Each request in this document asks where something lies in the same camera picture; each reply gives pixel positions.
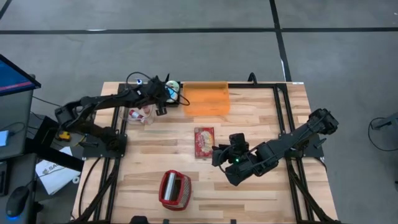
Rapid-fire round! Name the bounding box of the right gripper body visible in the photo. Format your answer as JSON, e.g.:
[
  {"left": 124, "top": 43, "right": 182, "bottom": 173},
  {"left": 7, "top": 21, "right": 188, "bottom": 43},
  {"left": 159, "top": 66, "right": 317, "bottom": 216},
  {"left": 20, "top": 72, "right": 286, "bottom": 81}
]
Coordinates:
[{"left": 225, "top": 133, "right": 261, "bottom": 187}]

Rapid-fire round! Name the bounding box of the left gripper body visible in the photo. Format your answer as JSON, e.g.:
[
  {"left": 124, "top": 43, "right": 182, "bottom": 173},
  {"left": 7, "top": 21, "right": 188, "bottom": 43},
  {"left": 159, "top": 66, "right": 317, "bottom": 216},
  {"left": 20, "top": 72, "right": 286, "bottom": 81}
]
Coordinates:
[{"left": 138, "top": 76, "right": 168, "bottom": 116}]

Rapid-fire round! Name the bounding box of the orange capped bottle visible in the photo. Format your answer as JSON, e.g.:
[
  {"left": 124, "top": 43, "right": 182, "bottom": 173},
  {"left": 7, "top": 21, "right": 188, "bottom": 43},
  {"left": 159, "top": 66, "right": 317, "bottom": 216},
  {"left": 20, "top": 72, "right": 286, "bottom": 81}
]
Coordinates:
[{"left": 128, "top": 108, "right": 144, "bottom": 121}]

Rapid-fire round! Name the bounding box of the red wire basket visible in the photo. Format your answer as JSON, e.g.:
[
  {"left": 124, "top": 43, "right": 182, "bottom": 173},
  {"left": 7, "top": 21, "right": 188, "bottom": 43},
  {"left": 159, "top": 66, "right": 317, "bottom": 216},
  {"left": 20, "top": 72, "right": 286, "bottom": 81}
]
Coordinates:
[{"left": 158, "top": 169, "right": 193, "bottom": 212}]

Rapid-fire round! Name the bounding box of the red popcorn box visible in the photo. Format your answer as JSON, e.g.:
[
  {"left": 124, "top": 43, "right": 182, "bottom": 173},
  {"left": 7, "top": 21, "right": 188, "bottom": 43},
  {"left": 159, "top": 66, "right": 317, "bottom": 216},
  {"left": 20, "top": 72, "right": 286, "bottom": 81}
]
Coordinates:
[{"left": 193, "top": 126, "right": 216, "bottom": 160}]

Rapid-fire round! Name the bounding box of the clear acrylic tray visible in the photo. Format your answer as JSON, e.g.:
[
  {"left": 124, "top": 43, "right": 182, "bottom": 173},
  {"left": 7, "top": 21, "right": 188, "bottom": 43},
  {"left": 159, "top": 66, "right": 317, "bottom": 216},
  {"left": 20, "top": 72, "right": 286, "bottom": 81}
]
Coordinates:
[{"left": 119, "top": 83, "right": 157, "bottom": 126}]

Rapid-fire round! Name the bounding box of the orange plastic bin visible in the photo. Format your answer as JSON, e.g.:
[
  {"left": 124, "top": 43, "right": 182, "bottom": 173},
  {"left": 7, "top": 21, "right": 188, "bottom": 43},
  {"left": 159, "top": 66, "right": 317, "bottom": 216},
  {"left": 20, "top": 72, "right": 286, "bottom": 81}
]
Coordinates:
[{"left": 182, "top": 81, "right": 231, "bottom": 117}]

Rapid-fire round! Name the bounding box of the yellow tool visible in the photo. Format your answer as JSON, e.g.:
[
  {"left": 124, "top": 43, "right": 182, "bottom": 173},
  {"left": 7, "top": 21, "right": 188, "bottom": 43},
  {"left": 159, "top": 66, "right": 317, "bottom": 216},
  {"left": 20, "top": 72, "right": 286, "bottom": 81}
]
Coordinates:
[{"left": 57, "top": 130, "right": 73, "bottom": 142}]

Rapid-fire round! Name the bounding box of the dark rounded object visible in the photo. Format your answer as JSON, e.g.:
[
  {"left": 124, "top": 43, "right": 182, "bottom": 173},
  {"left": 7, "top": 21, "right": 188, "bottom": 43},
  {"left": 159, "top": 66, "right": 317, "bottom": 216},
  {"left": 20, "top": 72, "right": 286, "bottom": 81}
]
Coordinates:
[{"left": 129, "top": 215, "right": 149, "bottom": 224}]

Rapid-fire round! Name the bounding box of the black box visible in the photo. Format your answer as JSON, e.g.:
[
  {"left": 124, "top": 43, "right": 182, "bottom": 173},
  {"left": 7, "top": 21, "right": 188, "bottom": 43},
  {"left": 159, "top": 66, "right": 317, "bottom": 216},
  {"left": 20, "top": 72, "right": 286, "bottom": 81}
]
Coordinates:
[{"left": 32, "top": 114, "right": 60, "bottom": 147}]

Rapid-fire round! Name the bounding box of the black diagonal beam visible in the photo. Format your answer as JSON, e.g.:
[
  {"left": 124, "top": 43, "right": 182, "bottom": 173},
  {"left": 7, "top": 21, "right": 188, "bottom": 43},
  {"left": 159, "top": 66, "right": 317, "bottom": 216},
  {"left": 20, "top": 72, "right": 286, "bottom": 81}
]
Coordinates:
[{"left": 24, "top": 139, "right": 85, "bottom": 172}]

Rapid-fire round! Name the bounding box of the white paper bag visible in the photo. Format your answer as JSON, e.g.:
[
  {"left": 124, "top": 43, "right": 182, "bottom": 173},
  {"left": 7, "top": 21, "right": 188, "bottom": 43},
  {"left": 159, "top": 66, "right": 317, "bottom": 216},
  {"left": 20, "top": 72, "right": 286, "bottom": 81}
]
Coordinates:
[{"left": 34, "top": 146, "right": 82, "bottom": 196}]

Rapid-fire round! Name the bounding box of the grey computer case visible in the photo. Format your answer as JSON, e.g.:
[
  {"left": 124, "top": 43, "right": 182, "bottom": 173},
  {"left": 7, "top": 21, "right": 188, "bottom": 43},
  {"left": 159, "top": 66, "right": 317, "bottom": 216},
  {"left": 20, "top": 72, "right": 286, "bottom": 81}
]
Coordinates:
[{"left": 0, "top": 88, "right": 35, "bottom": 160}]

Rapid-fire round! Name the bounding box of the blue screen monitor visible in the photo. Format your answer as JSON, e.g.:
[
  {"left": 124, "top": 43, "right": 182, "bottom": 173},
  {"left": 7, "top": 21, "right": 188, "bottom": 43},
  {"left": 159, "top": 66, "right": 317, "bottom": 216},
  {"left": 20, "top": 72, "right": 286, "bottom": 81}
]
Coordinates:
[{"left": 0, "top": 53, "right": 42, "bottom": 97}]

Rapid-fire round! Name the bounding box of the grey stand leg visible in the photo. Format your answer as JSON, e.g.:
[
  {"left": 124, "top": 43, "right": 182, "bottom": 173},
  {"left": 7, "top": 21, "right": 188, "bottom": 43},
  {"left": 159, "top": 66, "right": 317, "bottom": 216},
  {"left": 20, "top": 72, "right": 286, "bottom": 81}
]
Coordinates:
[{"left": 371, "top": 111, "right": 398, "bottom": 131}]

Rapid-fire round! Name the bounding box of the light blue small device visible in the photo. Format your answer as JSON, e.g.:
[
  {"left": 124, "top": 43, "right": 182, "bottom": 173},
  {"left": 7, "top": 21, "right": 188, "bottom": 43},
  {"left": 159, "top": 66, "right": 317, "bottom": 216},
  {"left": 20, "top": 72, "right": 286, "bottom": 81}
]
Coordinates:
[{"left": 0, "top": 129, "right": 10, "bottom": 147}]

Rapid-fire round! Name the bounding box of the black keyboard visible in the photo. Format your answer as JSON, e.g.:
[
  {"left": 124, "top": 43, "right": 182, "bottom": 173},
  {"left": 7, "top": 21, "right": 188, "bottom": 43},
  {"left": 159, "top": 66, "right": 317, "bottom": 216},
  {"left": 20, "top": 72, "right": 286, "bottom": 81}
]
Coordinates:
[{"left": 0, "top": 161, "right": 9, "bottom": 197}]

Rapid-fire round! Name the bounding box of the black computer mouse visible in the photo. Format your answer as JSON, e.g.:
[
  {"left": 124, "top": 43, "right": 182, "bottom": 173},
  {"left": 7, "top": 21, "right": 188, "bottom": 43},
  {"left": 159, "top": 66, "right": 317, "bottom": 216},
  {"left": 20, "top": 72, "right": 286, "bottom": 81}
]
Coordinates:
[{"left": 5, "top": 185, "right": 30, "bottom": 219}]

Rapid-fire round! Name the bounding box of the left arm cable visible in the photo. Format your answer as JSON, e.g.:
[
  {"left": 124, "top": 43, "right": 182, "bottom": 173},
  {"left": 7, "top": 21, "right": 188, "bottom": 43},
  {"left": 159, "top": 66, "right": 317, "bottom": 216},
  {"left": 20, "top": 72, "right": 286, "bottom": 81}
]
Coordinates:
[{"left": 126, "top": 71, "right": 191, "bottom": 107}]

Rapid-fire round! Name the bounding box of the black aluminium frame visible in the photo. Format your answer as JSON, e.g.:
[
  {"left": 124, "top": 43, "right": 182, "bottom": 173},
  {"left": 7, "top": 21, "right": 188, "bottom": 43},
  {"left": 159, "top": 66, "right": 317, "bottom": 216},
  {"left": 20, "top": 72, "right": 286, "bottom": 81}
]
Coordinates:
[{"left": 70, "top": 80, "right": 343, "bottom": 224}]

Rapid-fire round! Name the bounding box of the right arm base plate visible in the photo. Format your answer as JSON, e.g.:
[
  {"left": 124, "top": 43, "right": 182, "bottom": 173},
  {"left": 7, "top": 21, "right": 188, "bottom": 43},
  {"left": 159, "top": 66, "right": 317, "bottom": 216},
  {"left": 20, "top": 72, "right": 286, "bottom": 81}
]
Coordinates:
[{"left": 278, "top": 132, "right": 325, "bottom": 159}]

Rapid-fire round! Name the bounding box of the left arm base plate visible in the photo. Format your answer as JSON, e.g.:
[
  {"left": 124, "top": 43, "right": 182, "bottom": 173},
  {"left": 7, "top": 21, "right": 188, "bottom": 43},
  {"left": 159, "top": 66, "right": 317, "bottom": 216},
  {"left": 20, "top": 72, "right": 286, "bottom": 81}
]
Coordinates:
[{"left": 81, "top": 133, "right": 128, "bottom": 159}]

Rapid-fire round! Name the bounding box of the black floor cable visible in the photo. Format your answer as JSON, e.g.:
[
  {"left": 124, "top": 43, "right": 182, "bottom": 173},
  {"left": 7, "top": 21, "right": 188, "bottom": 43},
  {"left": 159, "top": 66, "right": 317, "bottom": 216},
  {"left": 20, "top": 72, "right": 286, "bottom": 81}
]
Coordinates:
[{"left": 368, "top": 116, "right": 398, "bottom": 152}]

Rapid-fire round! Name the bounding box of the black base cable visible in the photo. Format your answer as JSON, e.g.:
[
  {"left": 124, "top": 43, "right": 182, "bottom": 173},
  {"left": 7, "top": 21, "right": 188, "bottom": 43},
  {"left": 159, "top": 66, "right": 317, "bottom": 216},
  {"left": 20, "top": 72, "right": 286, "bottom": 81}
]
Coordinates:
[{"left": 78, "top": 155, "right": 99, "bottom": 218}]

